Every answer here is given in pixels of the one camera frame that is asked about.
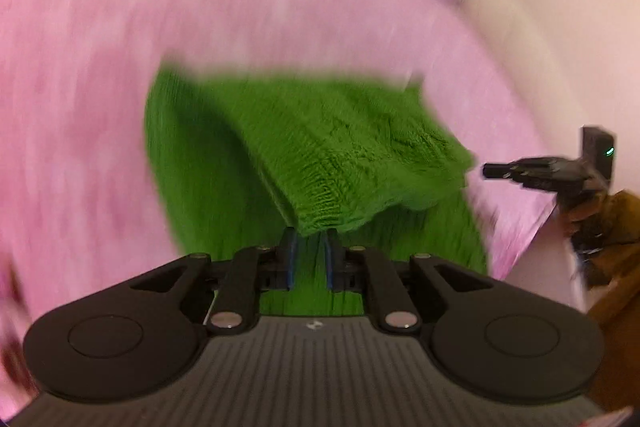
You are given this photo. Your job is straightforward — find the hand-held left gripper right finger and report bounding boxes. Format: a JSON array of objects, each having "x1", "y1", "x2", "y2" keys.
[{"x1": 322, "y1": 228, "x2": 493, "y2": 335}]

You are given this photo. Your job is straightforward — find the pink floral blanket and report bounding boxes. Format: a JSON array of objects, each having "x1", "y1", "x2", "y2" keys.
[{"x1": 0, "y1": 0, "x2": 556, "y2": 408}]

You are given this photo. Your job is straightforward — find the person's right hand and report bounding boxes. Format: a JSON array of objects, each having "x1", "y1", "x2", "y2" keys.
[{"x1": 560, "y1": 189, "x2": 608, "y2": 238}]

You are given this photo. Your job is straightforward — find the long white pillow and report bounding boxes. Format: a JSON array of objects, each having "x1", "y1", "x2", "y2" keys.
[{"x1": 457, "y1": 0, "x2": 576, "y2": 142}]

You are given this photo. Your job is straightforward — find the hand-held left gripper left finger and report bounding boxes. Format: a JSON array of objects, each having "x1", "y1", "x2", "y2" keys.
[{"x1": 130, "y1": 227, "x2": 301, "y2": 335}]

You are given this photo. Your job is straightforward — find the green knit sweater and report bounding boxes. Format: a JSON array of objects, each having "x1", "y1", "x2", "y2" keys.
[{"x1": 144, "y1": 62, "x2": 491, "y2": 315}]

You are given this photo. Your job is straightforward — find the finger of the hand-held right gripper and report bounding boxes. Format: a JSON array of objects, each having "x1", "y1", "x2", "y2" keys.
[{"x1": 482, "y1": 161, "x2": 526, "y2": 182}]

